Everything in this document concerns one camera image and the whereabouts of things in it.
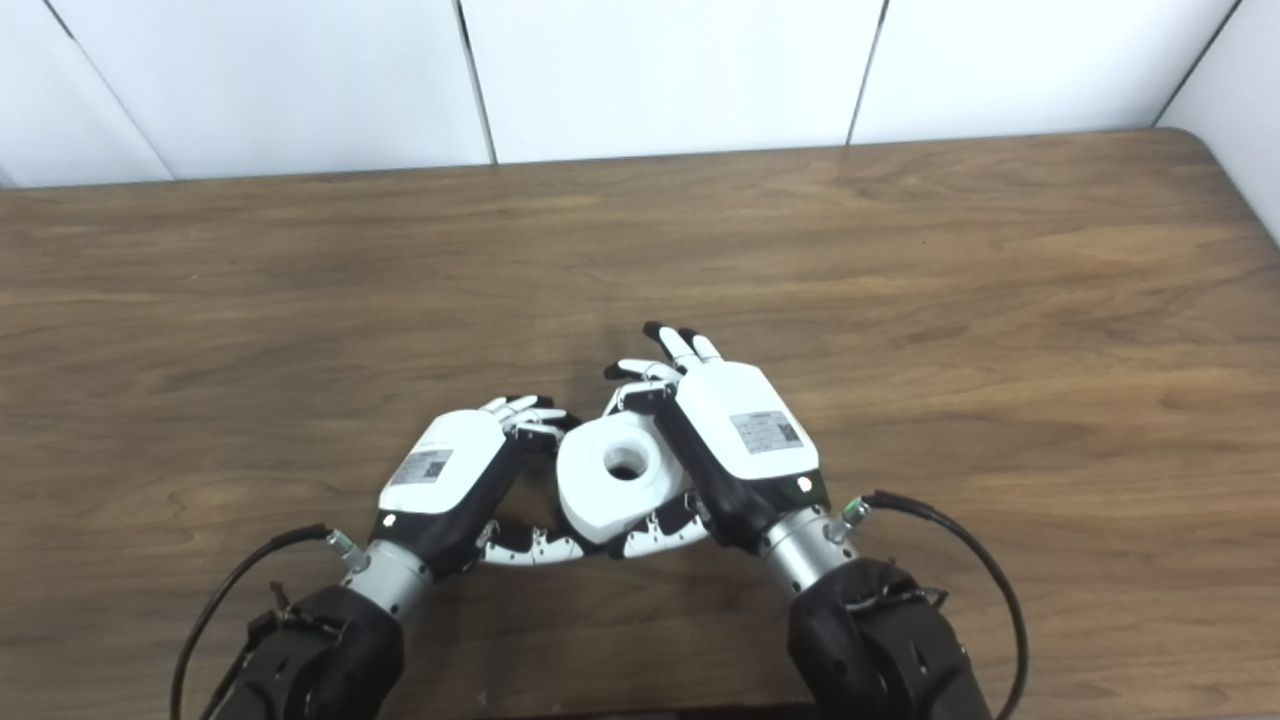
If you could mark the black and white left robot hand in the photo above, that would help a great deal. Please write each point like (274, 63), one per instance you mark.
(450, 465)

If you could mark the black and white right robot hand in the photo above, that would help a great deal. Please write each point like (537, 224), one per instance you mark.
(750, 430)

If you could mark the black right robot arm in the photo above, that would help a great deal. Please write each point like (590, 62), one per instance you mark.
(880, 650)

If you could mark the round white plastic piece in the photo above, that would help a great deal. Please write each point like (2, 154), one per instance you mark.
(590, 500)

